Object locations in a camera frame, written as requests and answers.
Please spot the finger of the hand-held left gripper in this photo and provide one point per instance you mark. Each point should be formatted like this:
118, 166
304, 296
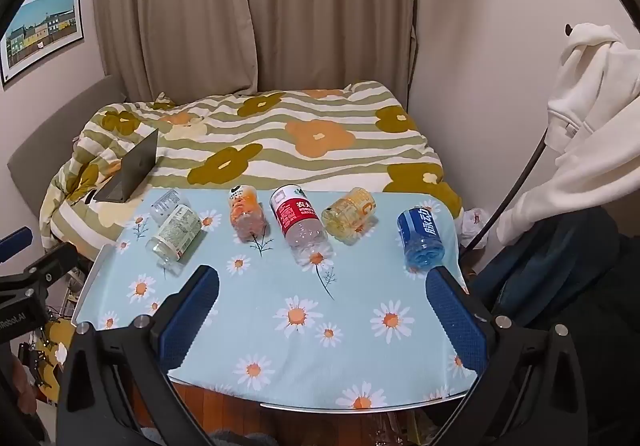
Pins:
52, 262
14, 244

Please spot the orange label bottle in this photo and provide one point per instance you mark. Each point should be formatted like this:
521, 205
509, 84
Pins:
245, 213

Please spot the yellow label bottle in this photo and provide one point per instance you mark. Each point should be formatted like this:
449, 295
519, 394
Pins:
350, 213

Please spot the grey laptop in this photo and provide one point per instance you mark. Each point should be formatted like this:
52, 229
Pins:
135, 166

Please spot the small clear bottle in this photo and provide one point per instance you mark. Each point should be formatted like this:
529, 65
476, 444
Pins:
167, 203

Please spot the yellow object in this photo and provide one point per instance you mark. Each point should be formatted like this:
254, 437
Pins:
52, 336

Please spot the red label bottle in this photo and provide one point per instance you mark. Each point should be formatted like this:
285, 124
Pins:
297, 221

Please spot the beige curtain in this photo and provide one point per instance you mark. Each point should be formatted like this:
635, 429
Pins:
330, 6
170, 11

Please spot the white plastic bag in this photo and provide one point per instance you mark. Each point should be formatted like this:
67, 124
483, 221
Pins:
472, 226

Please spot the dark jacket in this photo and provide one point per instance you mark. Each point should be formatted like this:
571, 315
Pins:
560, 271

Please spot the wall poster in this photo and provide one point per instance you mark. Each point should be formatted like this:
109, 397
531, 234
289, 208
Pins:
42, 31

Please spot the striped floral blanket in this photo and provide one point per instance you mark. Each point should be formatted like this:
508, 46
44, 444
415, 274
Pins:
325, 166

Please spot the white hoodie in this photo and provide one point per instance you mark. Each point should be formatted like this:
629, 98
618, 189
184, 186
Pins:
595, 126

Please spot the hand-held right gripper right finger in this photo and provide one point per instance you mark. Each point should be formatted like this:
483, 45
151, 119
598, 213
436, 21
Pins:
457, 321

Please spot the blue daisy tablecloth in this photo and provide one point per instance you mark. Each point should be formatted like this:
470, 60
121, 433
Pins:
225, 286

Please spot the blue label bottle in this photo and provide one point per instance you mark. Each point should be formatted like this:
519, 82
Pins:
419, 233

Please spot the grey padded headboard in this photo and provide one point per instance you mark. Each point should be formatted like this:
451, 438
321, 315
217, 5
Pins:
45, 141

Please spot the black curved pole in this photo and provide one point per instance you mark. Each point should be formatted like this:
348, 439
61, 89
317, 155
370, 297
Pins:
515, 191

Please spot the white green label bottle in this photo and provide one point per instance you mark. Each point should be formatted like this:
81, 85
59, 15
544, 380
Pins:
177, 231

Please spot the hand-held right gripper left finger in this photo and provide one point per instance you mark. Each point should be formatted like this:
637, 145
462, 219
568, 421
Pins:
192, 316

